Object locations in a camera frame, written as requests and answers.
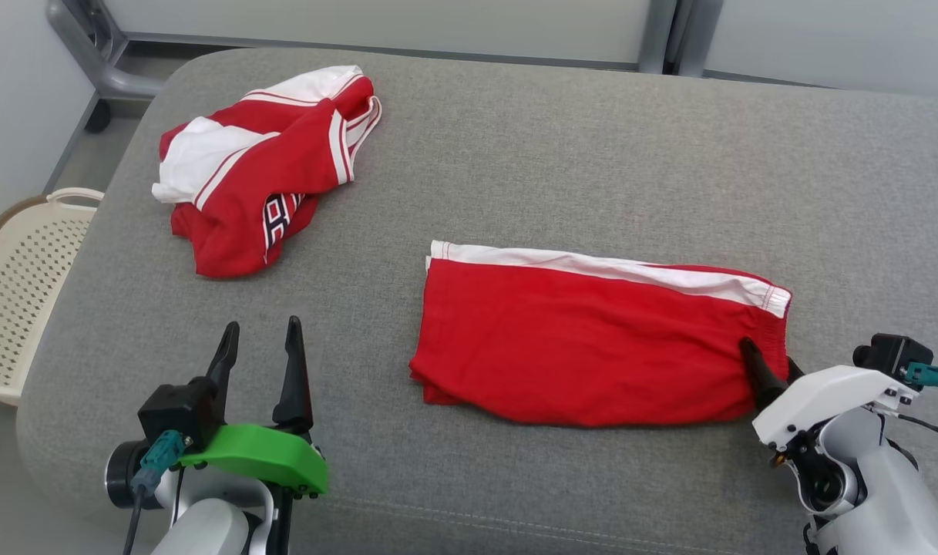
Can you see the teal left camera connector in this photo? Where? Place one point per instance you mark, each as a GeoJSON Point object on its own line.
{"type": "Point", "coordinates": [159, 459]}

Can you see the teal right camera connector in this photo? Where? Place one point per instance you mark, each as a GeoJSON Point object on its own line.
{"type": "Point", "coordinates": [931, 376]}

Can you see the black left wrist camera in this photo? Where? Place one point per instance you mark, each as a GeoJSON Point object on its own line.
{"type": "Point", "coordinates": [176, 408]}

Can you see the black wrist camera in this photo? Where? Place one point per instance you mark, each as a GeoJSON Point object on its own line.
{"type": "Point", "coordinates": [889, 354]}
{"type": "Point", "coordinates": [176, 408]}

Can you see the grey partition frame post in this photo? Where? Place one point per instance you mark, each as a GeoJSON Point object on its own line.
{"type": "Point", "coordinates": [91, 46]}

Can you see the black caster wheel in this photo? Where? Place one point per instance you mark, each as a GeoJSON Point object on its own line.
{"type": "Point", "coordinates": [98, 117]}

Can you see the teal camera connector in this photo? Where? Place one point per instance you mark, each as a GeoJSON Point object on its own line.
{"type": "Point", "coordinates": [931, 376]}
{"type": "Point", "coordinates": [159, 459]}

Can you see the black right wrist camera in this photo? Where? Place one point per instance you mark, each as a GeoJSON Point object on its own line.
{"type": "Point", "coordinates": [889, 354]}

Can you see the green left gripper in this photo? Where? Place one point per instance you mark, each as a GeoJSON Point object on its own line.
{"type": "Point", "coordinates": [268, 455]}

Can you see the red shorts with white trim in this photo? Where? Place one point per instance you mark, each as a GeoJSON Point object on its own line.
{"type": "Point", "coordinates": [576, 347]}

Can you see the red and white jersey shirt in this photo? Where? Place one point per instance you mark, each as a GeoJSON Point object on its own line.
{"type": "Point", "coordinates": [245, 193]}

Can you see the grey double partition post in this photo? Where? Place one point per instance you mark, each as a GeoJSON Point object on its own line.
{"type": "Point", "coordinates": [680, 35]}

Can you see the cream plastic laundry basket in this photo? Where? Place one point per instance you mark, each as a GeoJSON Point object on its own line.
{"type": "Point", "coordinates": [21, 293]}

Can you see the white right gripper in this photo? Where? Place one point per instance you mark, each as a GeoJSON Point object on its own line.
{"type": "Point", "coordinates": [831, 393]}

